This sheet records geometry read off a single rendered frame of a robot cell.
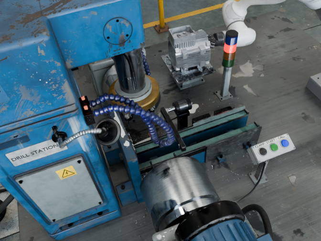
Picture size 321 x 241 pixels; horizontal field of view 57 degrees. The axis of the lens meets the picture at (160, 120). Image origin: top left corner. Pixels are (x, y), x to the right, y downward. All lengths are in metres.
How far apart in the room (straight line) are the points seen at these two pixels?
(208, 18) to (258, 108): 2.45
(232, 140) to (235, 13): 0.77
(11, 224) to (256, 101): 1.58
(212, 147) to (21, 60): 0.95
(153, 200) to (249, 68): 1.22
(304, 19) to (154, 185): 3.48
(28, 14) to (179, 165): 0.64
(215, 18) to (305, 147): 2.71
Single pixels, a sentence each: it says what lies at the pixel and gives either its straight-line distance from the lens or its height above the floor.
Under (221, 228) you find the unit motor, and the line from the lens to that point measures 0.73.
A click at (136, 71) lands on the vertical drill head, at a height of 1.44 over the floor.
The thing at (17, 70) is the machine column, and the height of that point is 1.65.
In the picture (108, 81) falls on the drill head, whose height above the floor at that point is 1.13.
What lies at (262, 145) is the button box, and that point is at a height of 1.07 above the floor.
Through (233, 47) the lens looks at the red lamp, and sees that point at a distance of 1.53.
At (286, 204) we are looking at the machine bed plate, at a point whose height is 0.80.
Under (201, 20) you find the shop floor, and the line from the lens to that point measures 3.98.
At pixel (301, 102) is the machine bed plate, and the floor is 0.80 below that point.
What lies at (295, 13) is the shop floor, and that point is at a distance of 4.31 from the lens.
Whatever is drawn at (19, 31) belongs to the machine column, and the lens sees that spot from 0.69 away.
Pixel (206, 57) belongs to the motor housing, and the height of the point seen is 1.02.
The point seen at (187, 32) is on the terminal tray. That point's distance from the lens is 1.69.
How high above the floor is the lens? 2.03
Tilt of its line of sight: 49 degrees down
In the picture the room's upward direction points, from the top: 6 degrees counter-clockwise
